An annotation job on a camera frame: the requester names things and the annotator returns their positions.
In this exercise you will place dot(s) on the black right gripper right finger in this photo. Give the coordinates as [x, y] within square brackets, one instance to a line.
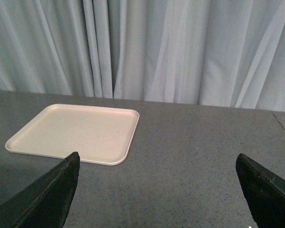
[264, 192]

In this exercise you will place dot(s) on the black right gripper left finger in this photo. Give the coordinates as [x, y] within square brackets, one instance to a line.
[45, 203]

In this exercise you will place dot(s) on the beige rectangular tray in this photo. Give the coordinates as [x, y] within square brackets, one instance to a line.
[101, 135]

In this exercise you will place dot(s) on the white curtain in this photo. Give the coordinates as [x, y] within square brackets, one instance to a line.
[207, 52]

